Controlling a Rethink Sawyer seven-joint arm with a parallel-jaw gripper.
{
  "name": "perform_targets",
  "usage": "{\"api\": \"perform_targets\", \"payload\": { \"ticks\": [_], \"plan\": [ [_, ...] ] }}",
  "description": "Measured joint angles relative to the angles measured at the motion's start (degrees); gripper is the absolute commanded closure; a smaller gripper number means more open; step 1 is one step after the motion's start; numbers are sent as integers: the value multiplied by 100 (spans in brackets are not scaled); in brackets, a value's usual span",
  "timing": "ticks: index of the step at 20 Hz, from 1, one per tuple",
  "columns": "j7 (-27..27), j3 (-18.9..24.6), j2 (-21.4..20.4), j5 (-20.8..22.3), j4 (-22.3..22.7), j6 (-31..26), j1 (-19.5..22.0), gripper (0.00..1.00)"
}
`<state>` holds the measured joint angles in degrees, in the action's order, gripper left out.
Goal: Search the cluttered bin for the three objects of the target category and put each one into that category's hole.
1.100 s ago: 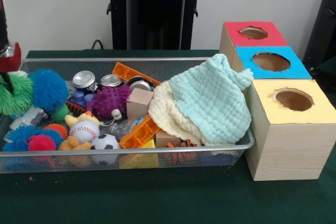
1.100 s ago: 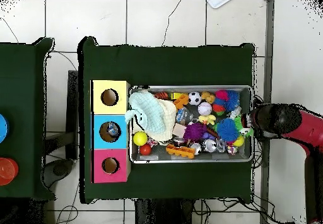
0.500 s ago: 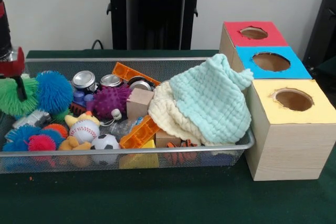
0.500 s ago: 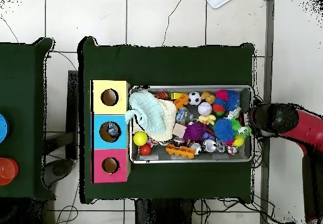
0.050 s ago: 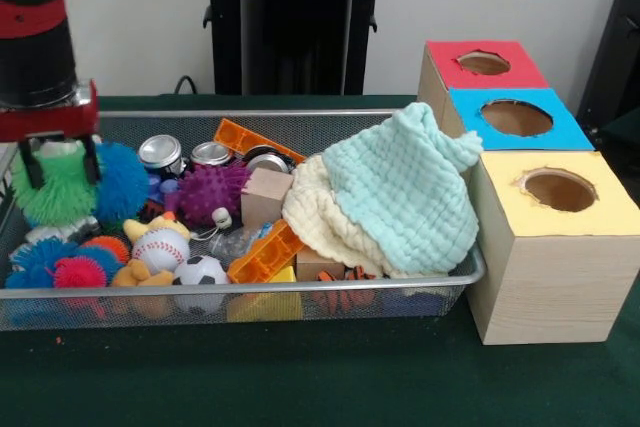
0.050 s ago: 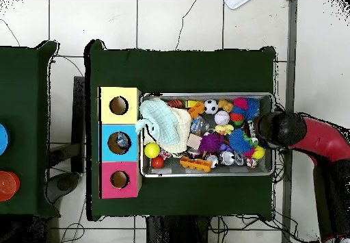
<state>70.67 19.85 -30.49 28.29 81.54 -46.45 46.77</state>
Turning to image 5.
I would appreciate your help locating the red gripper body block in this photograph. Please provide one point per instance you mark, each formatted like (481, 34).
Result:
(50, 122)

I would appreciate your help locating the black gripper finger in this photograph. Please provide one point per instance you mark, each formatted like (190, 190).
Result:
(92, 159)
(33, 167)

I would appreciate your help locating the green spiky ball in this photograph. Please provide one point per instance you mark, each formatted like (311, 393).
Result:
(60, 192)

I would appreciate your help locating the purple spiky ball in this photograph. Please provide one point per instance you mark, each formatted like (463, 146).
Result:
(210, 197)

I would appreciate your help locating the crushed clear plastic bottle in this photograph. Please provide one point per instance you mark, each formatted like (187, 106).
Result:
(235, 243)

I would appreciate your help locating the cream waffle cloth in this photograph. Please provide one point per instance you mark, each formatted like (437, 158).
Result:
(320, 217)

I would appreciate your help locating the mint waffle cloth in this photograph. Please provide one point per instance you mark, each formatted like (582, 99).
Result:
(400, 197)

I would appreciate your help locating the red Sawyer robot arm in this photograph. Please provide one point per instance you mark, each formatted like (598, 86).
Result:
(30, 47)

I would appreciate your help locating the wooden box with three holes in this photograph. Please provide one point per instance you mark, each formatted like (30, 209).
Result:
(550, 287)

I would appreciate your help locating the blue spiky toy with eyes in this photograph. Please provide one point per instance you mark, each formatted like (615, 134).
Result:
(122, 182)

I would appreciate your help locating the silver drink can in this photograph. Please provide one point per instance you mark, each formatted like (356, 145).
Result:
(160, 149)

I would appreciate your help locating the small baseball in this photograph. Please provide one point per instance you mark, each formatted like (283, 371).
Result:
(160, 249)

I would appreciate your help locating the orange flat toy plate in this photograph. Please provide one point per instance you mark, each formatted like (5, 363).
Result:
(240, 134)

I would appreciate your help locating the small soccer ball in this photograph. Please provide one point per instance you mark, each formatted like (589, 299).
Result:
(200, 272)

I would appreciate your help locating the orange toy brick with pegs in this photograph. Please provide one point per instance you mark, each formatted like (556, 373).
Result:
(265, 257)

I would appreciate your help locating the dark green table cloth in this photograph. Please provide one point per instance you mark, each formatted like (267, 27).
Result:
(300, 377)

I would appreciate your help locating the black chair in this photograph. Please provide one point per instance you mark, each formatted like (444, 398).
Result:
(617, 37)

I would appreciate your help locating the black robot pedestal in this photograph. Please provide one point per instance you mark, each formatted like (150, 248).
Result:
(300, 22)

